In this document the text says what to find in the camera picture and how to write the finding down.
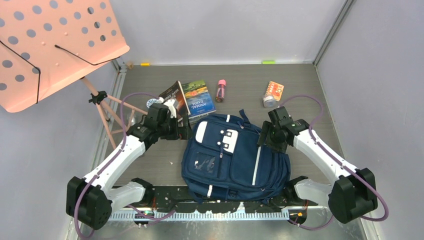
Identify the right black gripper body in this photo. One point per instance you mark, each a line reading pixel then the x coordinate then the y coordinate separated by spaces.
pixel 272 139

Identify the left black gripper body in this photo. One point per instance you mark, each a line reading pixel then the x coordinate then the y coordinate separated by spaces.
pixel 170 130

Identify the navy blue student backpack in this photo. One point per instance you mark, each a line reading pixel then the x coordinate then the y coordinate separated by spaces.
pixel 222 161

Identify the pink capped tube bottle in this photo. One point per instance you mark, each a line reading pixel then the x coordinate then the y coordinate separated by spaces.
pixel 220 94

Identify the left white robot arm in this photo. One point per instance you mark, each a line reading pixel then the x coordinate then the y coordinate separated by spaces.
pixel 136 141

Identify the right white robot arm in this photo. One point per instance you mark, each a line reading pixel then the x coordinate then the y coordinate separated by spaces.
pixel 336 169

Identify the blue patterned tape roll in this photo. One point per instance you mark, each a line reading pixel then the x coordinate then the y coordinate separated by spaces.
pixel 150 102

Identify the clear tape roll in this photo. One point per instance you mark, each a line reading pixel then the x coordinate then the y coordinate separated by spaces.
pixel 269 101

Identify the dark Three Days book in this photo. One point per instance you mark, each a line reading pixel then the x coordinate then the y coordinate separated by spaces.
pixel 181 105

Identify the orange small notebook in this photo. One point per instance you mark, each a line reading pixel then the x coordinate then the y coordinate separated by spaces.
pixel 275 89

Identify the blue Animal Farm book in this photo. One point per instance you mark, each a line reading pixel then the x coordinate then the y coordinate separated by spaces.
pixel 199 100

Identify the yellow tape marker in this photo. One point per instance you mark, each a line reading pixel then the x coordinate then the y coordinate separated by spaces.
pixel 145 64

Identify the green tape marker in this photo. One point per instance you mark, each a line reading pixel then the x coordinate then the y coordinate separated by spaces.
pixel 268 62

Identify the black mounting base plate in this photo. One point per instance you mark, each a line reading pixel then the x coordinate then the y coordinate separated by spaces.
pixel 167 198

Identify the aluminium frame rail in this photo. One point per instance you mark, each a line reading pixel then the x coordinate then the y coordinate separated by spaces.
pixel 91 206

